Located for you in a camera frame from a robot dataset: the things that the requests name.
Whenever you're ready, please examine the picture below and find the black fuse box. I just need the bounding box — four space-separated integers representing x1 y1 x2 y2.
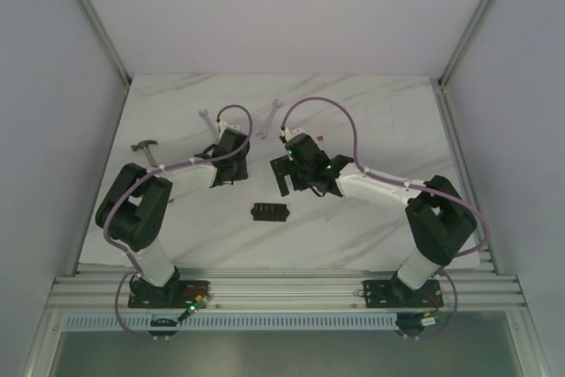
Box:
250 202 290 222

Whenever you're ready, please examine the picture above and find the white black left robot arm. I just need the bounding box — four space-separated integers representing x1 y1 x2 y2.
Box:
95 126 250 308

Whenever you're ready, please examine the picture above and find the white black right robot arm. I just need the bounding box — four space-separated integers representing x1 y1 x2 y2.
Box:
270 132 478 308

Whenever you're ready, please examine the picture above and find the silver open-end wrench left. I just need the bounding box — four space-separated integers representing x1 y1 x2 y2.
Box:
199 109 220 141

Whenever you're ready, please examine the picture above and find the silver open-end wrench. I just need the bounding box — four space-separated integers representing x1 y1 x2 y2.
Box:
199 109 220 141
257 99 283 139

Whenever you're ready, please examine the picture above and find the silver open-end wrench right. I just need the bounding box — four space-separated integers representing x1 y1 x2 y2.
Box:
257 99 283 139

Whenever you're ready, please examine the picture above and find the small claw hammer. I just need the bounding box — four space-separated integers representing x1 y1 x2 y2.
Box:
131 139 158 168

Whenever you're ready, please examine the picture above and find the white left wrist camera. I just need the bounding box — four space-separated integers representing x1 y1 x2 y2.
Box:
215 119 241 133

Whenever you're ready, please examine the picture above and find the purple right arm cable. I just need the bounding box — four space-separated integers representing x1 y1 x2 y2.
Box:
280 96 493 343

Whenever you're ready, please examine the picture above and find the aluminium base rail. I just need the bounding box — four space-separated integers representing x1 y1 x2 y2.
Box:
46 266 527 313

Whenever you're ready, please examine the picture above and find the slotted grey cable duct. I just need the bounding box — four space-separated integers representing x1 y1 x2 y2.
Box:
61 315 401 332

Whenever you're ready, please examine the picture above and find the aluminium frame post left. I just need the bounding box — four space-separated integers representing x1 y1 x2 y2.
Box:
77 0 132 89

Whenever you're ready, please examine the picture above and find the aluminium frame rail right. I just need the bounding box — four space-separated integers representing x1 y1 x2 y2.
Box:
438 0 496 90

